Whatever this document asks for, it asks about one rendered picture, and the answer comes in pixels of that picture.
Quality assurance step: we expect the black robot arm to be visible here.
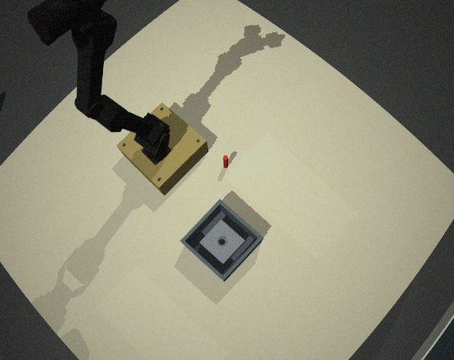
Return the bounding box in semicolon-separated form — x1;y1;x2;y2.
27;0;171;165

